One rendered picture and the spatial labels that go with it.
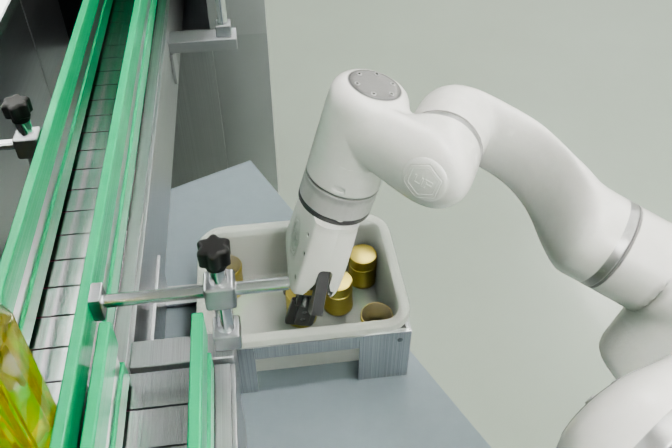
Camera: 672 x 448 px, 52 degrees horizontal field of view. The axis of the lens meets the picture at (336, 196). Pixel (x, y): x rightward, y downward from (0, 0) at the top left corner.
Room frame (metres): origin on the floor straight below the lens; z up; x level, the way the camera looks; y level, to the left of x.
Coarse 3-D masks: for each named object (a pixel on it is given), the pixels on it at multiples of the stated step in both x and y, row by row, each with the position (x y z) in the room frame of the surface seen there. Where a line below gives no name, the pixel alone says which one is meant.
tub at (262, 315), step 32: (256, 224) 0.60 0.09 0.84; (288, 224) 0.60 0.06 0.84; (384, 224) 0.60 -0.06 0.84; (256, 256) 0.59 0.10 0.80; (384, 256) 0.55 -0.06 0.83; (384, 288) 0.53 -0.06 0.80; (256, 320) 0.51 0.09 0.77; (320, 320) 0.51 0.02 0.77; (352, 320) 0.51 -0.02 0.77; (384, 320) 0.46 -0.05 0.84
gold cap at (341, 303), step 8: (344, 280) 0.54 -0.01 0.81; (352, 280) 0.54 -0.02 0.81; (344, 288) 0.52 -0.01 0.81; (352, 288) 0.54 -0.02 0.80; (328, 296) 0.52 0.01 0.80; (336, 296) 0.52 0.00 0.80; (344, 296) 0.52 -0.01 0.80; (328, 304) 0.52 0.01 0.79; (336, 304) 0.52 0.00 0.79; (344, 304) 0.52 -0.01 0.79; (352, 304) 0.53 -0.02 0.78; (328, 312) 0.52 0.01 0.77; (336, 312) 0.52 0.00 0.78; (344, 312) 0.52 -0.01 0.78
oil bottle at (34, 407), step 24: (0, 312) 0.27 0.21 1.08; (0, 336) 0.26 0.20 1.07; (0, 360) 0.25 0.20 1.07; (24, 360) 0.27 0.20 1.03; (0, 384) 0.24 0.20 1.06; (24, 384) 0.26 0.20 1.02; (0, 408) 0.23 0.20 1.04; (24, 408) 0.25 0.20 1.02; (48, 408) 0.27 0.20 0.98; (24, 432) 0.24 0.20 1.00; (48, 432) 0.26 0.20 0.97
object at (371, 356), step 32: (160, 256) 0.58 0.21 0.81; (160, 288) 0.54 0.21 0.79; (160, 320) 0.50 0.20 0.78; (256, 352) 0.43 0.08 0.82; (288, 352) 0.44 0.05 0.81; (320, 352) 0.44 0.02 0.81; (352, 352) 0.45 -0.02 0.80; (384, 352) 0.45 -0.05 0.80; (256, 384) 0.43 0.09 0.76; (288, 384) 0.44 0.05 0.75
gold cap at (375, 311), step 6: (366, 306) 0.50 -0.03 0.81; (372, 306) 0.50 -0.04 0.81; (378, 306) 0.50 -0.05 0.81; (384, 306) 0.50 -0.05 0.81; (366, 312) 0.50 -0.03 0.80; (372, 312) 0.50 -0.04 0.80; (378, 312) 0.50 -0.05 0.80; (384, 312) 0.50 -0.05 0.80; (390, 312) 0.49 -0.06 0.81; (360, 318) 0.48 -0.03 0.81; (366, 318) 0.50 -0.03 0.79; (372, 318) 0.50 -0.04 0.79; (378, 318) 0.50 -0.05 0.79; (384, 318) 0.50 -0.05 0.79
